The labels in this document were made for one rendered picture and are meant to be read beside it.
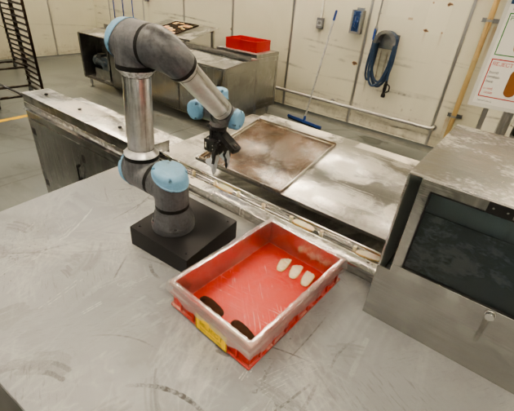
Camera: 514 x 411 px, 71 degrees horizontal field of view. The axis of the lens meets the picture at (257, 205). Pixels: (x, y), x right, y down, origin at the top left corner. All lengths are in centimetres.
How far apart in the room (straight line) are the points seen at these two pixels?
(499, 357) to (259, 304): 64
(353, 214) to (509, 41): 91
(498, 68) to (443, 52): 306
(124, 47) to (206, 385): 91
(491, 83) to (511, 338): 111
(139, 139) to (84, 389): 71
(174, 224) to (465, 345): 93
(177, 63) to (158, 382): 82
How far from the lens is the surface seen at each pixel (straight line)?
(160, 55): 106
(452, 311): 110
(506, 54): 185
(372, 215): 151
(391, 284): 111
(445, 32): 489
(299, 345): 107
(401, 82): 504
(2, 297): 132
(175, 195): 119
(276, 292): 119
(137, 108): 119
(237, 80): 444
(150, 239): 128
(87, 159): 240
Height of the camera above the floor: 166
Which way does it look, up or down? 32 degrees down
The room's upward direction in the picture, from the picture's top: 5 degrees clockwise
